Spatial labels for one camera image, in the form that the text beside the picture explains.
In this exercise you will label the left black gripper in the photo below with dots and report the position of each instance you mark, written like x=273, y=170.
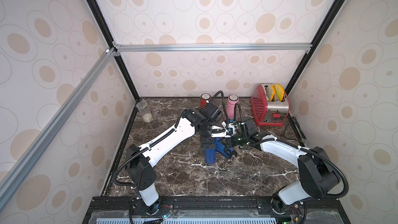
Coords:
x=205, y=139

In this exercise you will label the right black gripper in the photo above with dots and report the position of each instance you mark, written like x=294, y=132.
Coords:
x=238, y=130

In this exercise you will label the blue thermos bottle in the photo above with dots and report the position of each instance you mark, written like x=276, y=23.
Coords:
x=210, y=156

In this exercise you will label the blue cloth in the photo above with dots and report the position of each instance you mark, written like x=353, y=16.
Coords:
x=223, y=149

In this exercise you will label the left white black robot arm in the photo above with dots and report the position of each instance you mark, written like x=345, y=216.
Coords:
x=137, y=171

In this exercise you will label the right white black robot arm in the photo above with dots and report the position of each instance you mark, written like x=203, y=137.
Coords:
x=318, y=176

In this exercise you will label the pink thermos bottle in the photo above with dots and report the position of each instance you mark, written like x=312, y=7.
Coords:
x=233, y=99

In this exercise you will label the red thermos bottle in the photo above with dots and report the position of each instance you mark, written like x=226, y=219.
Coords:
x=205, y=97

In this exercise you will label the red polka dot toaster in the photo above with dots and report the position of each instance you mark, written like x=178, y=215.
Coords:
x=267, y=113

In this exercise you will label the left yellow toast slice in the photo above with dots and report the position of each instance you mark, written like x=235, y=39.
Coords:
x=270, y=91

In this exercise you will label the yellow toast slice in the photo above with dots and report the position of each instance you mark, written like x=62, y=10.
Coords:
x=279, y=92
x=270, y=91

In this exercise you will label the right yellow toast slice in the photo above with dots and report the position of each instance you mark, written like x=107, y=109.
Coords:
x=279, y=92

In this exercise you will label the clear glass cup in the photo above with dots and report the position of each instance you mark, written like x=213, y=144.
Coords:
x=143, y=108

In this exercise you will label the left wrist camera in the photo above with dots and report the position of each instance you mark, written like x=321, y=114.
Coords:
x=218, y=132

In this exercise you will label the horizontal aluminium rail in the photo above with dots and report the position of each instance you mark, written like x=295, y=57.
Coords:
x=213, y=47

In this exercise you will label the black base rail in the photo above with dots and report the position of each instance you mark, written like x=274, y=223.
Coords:
x=213, y=210

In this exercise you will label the left diagonal aluminium rail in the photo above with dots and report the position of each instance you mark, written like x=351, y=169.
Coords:
x=30, y=158

